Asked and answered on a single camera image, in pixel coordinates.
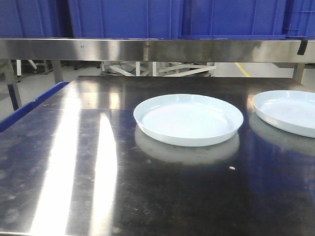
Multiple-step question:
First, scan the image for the blue plastic crate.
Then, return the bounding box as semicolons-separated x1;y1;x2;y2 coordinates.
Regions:
182;0;286;40
0;0;72;38
68;0;183;39

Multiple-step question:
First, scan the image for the stainless steel shelf rail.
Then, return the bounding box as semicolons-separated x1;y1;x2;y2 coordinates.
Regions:
0;38;315;63

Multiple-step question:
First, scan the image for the middle blue plastic crate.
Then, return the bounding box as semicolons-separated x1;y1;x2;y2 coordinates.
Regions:
68;0;183;39

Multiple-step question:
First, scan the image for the white frame in background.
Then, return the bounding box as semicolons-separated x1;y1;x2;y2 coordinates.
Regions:
100;61;216;77

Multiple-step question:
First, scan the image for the left steel shelf post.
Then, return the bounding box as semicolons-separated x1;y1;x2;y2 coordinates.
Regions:
51;60;63;84

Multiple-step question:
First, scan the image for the light blue plate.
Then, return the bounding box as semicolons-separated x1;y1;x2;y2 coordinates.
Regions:
133;94;244;147
252;90;315;138

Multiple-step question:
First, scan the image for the right steel shelf post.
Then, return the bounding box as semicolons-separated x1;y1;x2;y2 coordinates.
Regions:
292;63;306;83

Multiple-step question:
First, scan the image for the steel shelf post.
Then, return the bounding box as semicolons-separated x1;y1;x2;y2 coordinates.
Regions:
292;63;306;83
51;60;63;84

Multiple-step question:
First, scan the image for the left blue plastic crate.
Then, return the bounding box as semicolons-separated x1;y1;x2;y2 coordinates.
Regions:
0;0;72;38

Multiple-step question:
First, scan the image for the far right blue crate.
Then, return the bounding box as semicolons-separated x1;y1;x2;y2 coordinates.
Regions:
283;0;315;39

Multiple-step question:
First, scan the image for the right blue plastic crate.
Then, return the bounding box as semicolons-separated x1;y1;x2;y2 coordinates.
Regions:
182;0;286;40

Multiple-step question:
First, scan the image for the black tape strip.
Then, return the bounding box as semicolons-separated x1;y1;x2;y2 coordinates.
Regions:
297;40;308;56

